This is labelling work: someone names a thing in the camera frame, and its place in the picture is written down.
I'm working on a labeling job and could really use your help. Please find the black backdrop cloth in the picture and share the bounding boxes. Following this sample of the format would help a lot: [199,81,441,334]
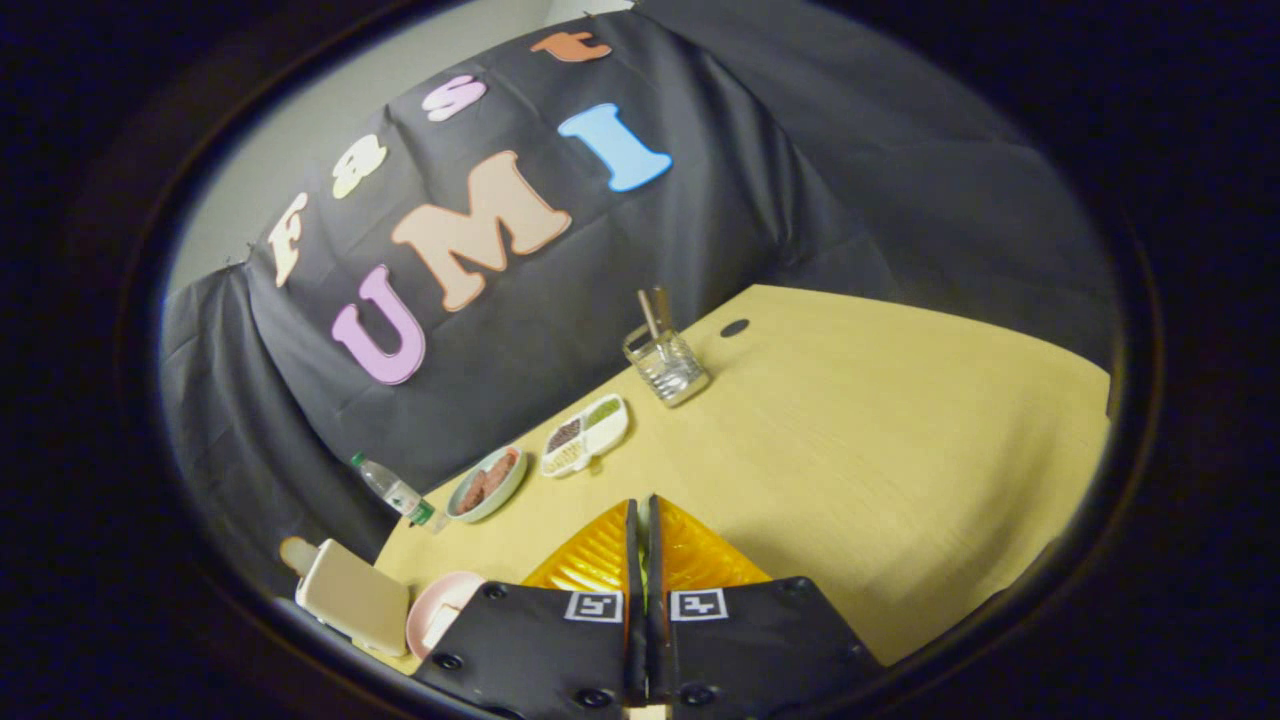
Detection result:
[160,0,1119,601]

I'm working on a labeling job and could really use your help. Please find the wooden chopsticks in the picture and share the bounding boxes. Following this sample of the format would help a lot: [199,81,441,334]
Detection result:
[638,287,675,363]

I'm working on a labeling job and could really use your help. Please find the clear glass cup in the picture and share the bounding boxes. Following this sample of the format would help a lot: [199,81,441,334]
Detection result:
[622,322,712,409]

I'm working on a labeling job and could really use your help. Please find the cream rectangular appliance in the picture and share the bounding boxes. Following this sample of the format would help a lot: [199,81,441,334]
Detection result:
[280,536,411,658]

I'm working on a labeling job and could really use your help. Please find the clear plastic water bottle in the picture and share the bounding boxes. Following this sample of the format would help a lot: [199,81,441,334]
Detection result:
[350,452,449,534]

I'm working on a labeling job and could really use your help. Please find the brown food pieces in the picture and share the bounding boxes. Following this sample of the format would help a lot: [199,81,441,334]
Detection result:
[458,452,519,515]

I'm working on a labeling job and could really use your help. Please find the pink bowl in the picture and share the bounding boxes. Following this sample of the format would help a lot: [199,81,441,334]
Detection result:
[406,571,488,660]

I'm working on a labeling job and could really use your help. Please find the pale green plate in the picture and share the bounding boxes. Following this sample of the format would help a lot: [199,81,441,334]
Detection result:
[446,445,529,524]

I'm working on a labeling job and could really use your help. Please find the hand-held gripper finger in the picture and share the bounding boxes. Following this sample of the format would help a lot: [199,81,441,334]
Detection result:
[412,499,647,713]
[646,495,885,709]

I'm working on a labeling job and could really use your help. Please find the white divided snack dish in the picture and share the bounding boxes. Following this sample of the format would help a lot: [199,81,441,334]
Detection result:
[540,393,631,479]

